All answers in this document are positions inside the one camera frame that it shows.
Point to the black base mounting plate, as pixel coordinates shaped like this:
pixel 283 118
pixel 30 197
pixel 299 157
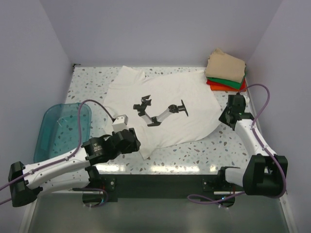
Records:
pixel 114 187

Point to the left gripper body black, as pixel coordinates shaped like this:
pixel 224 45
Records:
pixel 132 148

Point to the white printed t shirt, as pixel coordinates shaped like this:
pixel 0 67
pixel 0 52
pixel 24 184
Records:
pixel 188 108

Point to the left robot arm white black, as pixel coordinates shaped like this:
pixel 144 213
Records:
pixel 26 181

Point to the green folded t shirt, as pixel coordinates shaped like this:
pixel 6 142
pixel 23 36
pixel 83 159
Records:
pixel 233 84

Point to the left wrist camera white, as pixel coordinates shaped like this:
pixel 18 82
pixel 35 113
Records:
pixel 120 123

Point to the beige folded t shirt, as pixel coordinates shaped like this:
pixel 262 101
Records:
pixel 224 66

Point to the teal transparent plastic bin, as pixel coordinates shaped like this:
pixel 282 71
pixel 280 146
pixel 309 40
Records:
pixel 58 132

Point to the orange folded t shirt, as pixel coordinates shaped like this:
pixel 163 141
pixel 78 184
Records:
pixel 214 86

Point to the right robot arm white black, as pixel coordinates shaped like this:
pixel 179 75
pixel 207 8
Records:
pixel 265 174

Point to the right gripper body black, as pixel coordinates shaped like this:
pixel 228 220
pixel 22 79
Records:
pixel 223 117

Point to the aluminium rail frame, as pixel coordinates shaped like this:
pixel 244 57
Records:
pixel 64 212

